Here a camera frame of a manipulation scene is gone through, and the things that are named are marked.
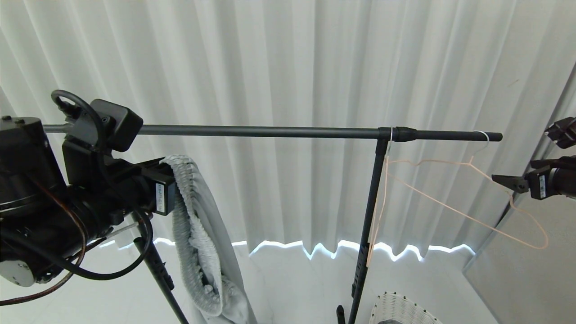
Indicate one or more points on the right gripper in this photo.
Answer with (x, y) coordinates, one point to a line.
(558, 182)

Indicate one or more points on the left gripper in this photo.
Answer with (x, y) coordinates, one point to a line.
(135, 189)

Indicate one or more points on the pink clothes hanger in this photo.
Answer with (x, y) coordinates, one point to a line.
(369, 256)
(450, 207)

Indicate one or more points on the pale grey shorts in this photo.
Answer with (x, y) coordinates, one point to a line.
(211, 216)

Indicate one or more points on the black clothes rack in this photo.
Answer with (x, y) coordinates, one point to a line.
(270, 132)

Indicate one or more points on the white laundry basket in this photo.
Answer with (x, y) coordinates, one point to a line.
(396, 308)

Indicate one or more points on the white curtain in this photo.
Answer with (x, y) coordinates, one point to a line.
(288, 67)

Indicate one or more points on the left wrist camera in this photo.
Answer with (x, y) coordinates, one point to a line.
(119, 123)

